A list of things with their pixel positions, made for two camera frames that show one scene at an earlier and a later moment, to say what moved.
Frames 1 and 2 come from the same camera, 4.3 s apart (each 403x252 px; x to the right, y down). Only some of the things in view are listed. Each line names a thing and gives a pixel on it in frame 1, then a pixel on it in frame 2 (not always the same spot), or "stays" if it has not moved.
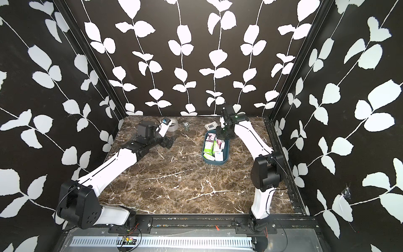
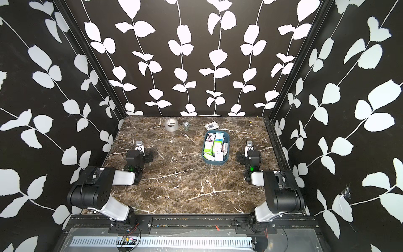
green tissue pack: (208, 147) stays
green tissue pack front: (209, 156) stays
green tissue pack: (219, 156) stays
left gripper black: (165, 143) → (148, 157)
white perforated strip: (164, 242) stays
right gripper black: (219, 135) → (241, 154)
